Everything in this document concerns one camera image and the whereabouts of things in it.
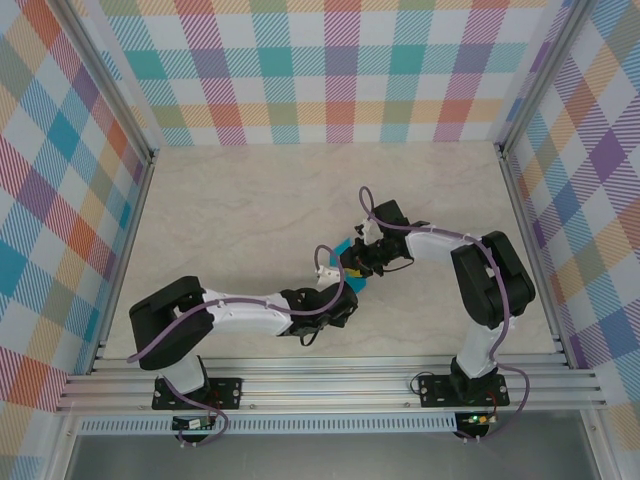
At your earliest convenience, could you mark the teal cloth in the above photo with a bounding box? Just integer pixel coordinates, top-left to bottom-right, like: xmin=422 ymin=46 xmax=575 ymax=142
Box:
xmin=332 ymin=238 xmax=371 ymax=297

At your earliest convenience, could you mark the grey metal panel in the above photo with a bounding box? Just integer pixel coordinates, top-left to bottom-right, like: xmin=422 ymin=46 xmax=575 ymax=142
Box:
xmin=64 ymin=433 xmax=601 ymax=480

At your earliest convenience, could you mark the small dark circuit board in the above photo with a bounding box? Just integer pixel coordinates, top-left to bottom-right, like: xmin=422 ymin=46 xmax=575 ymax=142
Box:
xmin=172 ymin=417 xmax=217 ymax=432

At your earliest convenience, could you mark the long aluminium mounting rail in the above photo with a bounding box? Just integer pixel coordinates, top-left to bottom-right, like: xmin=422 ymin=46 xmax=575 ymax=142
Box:
xmin=55 ymin=355 xmax=609 ymax=415

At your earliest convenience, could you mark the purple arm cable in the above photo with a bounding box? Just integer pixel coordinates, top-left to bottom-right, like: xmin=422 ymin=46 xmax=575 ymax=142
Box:
xmin=127 ymin=244 xmax=348 ymax=448
xmin=358 ymin=186 xmax=531 ymax=445

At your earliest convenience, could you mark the slotted grey cable duct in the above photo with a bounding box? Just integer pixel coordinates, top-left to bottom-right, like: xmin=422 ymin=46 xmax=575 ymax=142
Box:
xmin=78 ymin=418 xmax=459 ymax=435

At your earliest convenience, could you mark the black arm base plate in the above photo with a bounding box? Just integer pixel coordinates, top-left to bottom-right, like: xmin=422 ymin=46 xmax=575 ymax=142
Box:
xmin=417 ymin=374 xmax=510 ymax=409
xmin=151 ymin=377 xmax=245 ymax=412

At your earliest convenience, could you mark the aluminium side rail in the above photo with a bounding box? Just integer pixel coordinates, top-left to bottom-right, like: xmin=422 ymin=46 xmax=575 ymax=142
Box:
xmin=494 ymin=143 xmax=576 ymax=371
xmin=85 ymin=149 xmax=160 ymax=376

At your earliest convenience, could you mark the black round cable mount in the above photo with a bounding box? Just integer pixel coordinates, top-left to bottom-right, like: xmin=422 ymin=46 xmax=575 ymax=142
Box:
xmin=174 ymin=429 xmax=214 ymax=449

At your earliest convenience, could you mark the aluminium corner post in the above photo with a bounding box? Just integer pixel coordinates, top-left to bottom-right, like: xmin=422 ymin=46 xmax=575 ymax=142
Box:
xmin=58 ymin=0 xmax=160 ymax=164
xmin=493 ymin=0 xmax=594 ymax=160

